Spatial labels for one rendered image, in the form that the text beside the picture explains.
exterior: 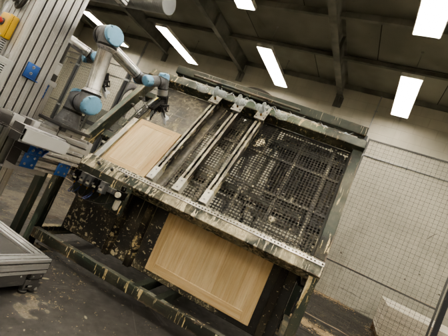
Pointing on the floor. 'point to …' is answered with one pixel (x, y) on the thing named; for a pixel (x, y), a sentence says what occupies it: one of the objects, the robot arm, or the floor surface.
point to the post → (27, 203)
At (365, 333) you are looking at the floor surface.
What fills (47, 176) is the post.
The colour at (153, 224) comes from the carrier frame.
